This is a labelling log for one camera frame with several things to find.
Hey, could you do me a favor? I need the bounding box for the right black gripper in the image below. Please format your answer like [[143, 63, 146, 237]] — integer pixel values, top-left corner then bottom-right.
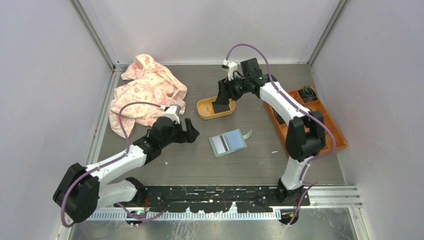
[[215, 73, 250, 106]]

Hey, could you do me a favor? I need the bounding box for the yellow oval tray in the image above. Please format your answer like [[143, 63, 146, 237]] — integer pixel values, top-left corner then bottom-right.
[[196, 96, 236, 120]]

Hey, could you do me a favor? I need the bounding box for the green card holder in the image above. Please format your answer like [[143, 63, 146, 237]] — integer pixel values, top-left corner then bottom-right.
[[208, 128, 252, 158]]

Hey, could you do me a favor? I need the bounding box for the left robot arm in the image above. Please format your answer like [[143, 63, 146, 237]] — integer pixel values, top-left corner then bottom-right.
[[52, 117, 200, 227]]

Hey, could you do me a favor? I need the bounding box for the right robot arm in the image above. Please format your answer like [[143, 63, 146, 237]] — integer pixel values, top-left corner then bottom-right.
[[212, 58, 326, 206]]

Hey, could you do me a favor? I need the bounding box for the dark rolled item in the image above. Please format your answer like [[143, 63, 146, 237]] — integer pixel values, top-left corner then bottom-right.
[[298, 86, 318, 103], [273, 110, 285, 125]]

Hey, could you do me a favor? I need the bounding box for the pink patterned cloth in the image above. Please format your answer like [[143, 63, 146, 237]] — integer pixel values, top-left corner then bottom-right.
[[109, 54, 188, 138]]

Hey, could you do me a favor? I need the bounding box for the orange compartment organizer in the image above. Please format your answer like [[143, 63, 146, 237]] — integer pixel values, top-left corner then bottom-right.
[[263, 86, 349, 157]]

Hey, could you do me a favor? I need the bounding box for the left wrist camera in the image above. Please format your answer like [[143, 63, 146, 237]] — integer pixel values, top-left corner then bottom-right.
[[164, 104, 181, 124]]

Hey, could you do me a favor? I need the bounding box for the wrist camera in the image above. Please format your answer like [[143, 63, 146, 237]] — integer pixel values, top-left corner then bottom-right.
[[164, 104, 181, 124], [221, 59, 238, 81]]

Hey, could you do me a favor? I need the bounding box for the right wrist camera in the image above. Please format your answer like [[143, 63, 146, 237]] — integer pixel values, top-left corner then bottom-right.
[[221, 59, 238, 81]]

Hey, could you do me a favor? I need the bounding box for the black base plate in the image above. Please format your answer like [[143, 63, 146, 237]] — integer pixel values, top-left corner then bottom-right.
[[122, 185, 310, 214]]

